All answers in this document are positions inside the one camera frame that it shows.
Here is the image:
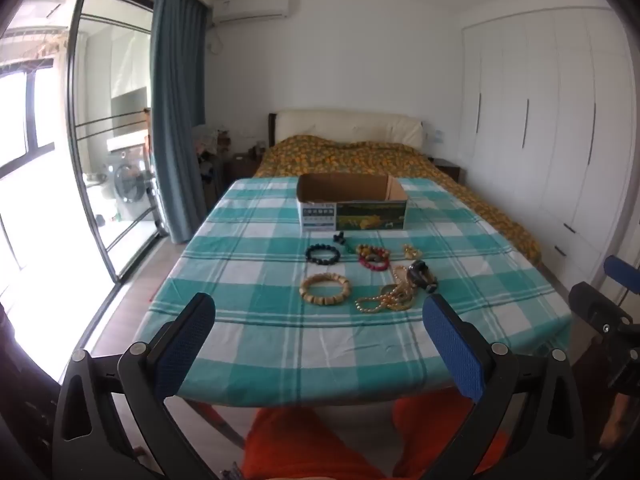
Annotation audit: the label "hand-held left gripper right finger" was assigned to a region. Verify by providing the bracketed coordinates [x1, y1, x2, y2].
[422, 293, 587, 480]

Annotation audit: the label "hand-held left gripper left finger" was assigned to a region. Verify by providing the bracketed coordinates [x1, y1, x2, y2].
[52, 292, 217, 480]

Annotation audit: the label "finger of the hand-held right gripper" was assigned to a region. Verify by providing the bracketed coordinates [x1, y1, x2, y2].
[603, 255, 640, 292]
[569, 282, 635, 345]

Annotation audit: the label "dark chunky bracelet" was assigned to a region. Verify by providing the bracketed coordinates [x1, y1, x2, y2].
[407, 260, 439, 294]

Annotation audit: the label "golden bead necklace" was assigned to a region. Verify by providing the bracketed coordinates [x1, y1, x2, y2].
[355, 265, 426, 314]

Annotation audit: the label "beige wooden bracelet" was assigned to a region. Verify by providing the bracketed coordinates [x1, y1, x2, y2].
[299, 272, 352, 306]

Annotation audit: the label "black bead bracelet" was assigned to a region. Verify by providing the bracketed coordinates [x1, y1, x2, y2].
[305, 243, 342, 266]

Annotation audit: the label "printed cardboard box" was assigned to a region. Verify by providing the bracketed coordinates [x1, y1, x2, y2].
[296, 173, 408, 232]

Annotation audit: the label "green checked tablecloth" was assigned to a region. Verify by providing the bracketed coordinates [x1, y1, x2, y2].
[145, 176, 573, 407]

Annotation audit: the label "person's orange trousers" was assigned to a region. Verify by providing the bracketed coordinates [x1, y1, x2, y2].
[242, 389, 512, 480]

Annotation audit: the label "washing machine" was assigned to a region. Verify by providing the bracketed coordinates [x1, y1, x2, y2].
[104, 147, 154, 222]

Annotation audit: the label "white wardrobe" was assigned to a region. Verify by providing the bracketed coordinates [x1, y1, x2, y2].
[461, 7, 632, 287]

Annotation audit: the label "dark wooden nightstand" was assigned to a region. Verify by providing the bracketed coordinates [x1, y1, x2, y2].
[429, 157, 467, 184]
[222, 152, 263, 184]

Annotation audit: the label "pile of clothes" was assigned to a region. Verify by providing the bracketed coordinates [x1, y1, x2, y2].
[192, 125, 234, 162]

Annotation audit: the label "orange floral bedspread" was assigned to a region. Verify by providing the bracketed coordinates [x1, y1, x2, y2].
[254, 135, 544, 267]

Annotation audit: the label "blue curtain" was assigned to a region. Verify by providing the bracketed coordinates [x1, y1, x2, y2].
[150, 0, 209, 245]

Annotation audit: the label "cream padded headboard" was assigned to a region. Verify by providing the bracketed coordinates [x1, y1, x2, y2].
[268, 109, 425, 150]

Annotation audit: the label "sliding glass door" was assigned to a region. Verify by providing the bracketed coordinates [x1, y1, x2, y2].
[0, 0, 171, 287]

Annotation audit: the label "white air conditioner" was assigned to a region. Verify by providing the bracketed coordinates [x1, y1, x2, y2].
[214, 0, 290, 24]

